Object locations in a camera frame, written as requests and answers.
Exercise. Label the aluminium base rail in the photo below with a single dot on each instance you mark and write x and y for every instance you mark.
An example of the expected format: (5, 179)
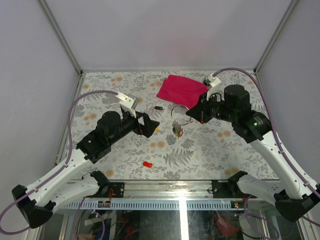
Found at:
(136, 189)

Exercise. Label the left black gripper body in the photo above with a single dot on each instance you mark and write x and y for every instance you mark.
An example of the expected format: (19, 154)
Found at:
(137, 129)

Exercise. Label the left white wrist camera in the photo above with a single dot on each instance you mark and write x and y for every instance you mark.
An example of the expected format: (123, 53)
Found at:
(128, 103)

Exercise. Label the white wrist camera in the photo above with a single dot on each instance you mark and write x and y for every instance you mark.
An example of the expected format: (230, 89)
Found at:
(128, 103)
(212, 83)

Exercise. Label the white slotted cable duct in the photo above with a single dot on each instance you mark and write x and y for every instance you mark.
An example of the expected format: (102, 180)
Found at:
(122, 204)

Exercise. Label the large metal keyring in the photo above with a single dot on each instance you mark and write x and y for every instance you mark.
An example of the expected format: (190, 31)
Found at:
(178, 115)

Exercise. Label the magenta cloth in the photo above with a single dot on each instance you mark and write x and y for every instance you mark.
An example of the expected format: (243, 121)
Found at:
(181, 90)

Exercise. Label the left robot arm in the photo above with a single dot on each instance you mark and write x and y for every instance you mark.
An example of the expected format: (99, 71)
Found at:
(38, 201)

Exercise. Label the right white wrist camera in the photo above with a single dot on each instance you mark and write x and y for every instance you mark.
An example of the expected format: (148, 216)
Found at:
(212, 83)

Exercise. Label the red key tag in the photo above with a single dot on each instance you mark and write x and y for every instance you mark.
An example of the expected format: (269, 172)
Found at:
(147, 164)

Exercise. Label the bunch of tagged keys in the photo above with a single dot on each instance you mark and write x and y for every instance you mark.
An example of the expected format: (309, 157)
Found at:
(177, 130)

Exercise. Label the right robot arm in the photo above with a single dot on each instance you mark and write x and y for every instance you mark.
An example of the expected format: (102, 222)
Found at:
(296, 193)

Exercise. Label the floral table mat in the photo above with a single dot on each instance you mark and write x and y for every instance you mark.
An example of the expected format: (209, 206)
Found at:
(204, 151)

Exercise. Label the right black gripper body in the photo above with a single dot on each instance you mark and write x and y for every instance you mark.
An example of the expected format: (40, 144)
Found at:
(207, 107)

